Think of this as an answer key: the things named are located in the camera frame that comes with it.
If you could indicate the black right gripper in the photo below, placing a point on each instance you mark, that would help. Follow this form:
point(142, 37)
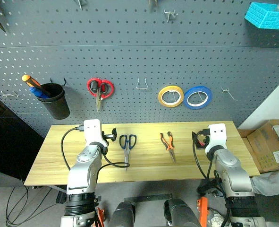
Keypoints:
point(204, 133)

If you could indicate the metal double prong hook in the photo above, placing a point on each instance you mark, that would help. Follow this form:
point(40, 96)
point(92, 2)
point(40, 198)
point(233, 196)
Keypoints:
point(168, 15)

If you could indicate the cyan foam block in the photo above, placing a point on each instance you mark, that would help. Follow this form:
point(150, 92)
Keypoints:
point(264, 16)

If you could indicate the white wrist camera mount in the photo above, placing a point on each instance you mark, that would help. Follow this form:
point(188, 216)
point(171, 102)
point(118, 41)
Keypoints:
point(92, 132)
point(216, 137)

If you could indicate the long orange bracket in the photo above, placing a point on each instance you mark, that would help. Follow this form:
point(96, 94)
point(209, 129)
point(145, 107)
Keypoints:
point(203, 210)

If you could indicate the brown cardboard box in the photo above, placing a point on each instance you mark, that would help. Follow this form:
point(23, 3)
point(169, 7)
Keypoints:
point(262, 146)

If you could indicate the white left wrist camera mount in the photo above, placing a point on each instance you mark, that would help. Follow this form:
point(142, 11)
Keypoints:
point(92, 132)

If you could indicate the black cup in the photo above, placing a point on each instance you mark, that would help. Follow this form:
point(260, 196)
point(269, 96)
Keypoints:
point(56, 106)

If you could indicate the black table foot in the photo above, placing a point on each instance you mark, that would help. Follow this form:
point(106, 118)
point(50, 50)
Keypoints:
point(205, 186)

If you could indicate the blue tape roll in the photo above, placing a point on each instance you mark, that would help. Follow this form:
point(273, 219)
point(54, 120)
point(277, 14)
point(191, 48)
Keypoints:
point(185, 99)

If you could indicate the small orange bracket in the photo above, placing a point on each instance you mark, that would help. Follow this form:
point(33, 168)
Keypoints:
point(101, 216)

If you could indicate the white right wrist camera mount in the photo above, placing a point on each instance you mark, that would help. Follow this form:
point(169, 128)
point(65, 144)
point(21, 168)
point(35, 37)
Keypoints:
point(216, 137)

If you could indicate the yellow tape roll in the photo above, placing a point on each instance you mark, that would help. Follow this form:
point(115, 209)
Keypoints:
point(159, 97)

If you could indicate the thin metal peg hook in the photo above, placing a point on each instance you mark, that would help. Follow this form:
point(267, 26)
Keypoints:
point(229, 93)
point(10, 95)

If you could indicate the orange black needle-nose pliers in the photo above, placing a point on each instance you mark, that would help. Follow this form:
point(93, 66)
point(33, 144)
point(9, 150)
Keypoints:
point(169, 147)

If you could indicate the dark grey rounded shape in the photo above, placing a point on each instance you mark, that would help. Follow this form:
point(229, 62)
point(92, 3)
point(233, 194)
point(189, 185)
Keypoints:
point(122, 215)
point(181, 212)

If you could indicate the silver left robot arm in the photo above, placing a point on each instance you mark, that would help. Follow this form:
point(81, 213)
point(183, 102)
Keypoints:
point(82, 170)

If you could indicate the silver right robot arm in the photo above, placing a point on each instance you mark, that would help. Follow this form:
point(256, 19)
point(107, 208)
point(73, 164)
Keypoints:
point(233, 175)

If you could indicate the black metal bar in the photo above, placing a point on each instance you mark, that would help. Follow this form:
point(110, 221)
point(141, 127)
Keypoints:
point(148, 198)

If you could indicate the orange black screwdriver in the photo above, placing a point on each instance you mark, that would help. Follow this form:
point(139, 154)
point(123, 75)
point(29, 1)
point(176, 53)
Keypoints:
point(29, 80)

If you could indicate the grey pegboard wall panel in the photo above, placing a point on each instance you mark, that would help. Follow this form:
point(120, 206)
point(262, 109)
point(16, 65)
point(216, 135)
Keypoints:
point(129, 47)

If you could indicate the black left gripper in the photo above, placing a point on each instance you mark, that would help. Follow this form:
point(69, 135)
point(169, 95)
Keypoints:
point(104, 136)

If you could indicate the grey cloth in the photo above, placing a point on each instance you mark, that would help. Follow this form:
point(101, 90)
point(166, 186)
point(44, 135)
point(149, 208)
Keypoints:
point(271, 184)

